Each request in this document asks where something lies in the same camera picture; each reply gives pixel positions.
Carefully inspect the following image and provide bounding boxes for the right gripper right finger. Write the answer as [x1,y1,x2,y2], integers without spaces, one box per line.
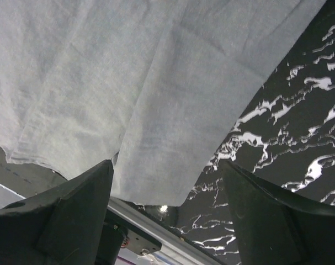
[221,161,335,264]

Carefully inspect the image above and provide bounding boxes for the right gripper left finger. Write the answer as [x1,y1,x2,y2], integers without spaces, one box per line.
[0,160,113,264]

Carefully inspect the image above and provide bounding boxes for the grey button shirt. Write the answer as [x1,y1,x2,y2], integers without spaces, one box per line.
[0,1,324,206]

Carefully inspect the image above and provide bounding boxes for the black marble pattern mat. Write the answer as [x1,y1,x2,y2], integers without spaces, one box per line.
[134,1,335,264]

